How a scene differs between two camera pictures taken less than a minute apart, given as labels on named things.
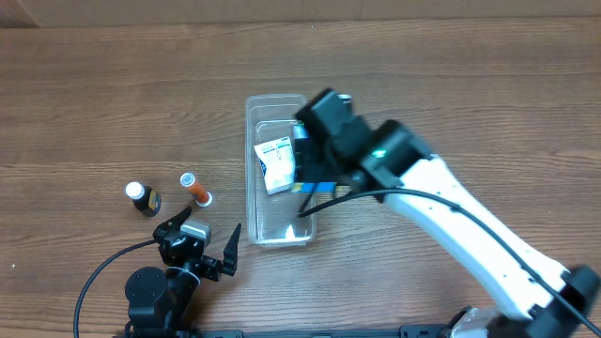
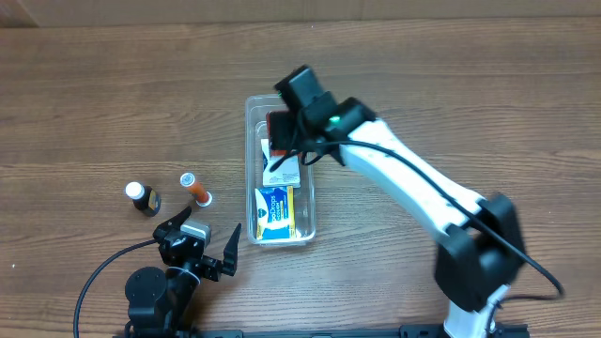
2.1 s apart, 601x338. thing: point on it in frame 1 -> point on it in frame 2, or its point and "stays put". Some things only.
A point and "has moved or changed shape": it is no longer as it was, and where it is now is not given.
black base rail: (175, 330) stays put
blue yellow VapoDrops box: (311, 188) -> (274, 213)
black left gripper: (202, 262) stays put
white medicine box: (275, 160) has moved or changed shape
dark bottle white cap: (144, 197) stays put
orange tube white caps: (203, 198) stays put
